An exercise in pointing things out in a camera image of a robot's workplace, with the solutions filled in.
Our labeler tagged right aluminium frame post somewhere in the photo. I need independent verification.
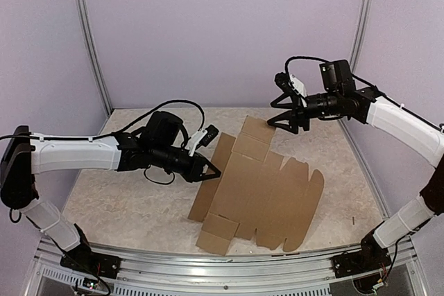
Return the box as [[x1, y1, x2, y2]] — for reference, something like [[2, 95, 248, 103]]
[[350, 0, 372, 73]]

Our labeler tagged front aluminium rail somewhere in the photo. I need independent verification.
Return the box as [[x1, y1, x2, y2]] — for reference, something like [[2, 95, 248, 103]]
[[19, 238, 432, 295]]

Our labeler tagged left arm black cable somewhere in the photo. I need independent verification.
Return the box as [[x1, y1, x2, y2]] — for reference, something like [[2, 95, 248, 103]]
[[0, 99, 205, 144]]

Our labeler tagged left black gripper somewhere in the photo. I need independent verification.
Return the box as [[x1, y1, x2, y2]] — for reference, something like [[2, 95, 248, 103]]
[[151, 143, 221, 183]]

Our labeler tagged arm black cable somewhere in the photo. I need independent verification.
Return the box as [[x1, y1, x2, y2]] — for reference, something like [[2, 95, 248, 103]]
[[284, 55, 444, 130], [0, 99, 205, 144]]

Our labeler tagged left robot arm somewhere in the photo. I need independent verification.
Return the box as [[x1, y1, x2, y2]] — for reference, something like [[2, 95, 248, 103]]
[[1, 112, 221, 272]]

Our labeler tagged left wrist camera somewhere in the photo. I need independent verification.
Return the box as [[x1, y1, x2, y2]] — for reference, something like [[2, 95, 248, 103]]
[[185, 125, 219, 157]]

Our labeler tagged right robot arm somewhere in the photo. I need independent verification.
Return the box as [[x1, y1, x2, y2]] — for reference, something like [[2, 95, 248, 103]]
[[267, 59, 443, 271]]

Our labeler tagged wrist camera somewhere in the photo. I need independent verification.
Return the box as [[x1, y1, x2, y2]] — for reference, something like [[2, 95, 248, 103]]
[[275, 72, 307, 98], [185, 125, 219, 157]]

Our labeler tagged brown cardboard box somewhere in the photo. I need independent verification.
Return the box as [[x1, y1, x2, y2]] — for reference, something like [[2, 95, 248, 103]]
[[188, 116, 325, 256]]

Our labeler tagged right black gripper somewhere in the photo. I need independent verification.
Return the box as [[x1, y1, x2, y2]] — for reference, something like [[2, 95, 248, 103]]
[[268, 89, 342, 133]]

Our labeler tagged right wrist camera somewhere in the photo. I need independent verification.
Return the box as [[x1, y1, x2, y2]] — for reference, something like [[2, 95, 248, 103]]
[[275, 72, 307, 98]]

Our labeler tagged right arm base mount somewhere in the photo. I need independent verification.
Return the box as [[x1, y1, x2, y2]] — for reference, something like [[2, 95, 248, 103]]
[[332, 250, 392, 279]]

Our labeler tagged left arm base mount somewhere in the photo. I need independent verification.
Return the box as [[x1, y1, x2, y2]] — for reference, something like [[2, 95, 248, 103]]
[[60, 252, 121, 279]]

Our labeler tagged left aluminium frame post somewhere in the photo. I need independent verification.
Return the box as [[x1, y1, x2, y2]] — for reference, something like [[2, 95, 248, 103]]
[[76, 0, 113, 116]]

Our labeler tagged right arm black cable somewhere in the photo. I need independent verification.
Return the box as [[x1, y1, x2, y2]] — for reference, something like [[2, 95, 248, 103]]
[[284, 55, 444, 130]]

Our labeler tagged aluminium frame post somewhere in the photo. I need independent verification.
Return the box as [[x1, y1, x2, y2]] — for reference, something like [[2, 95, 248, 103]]
[[350, 0, 372, 73], [76, 0, 113, 116]]

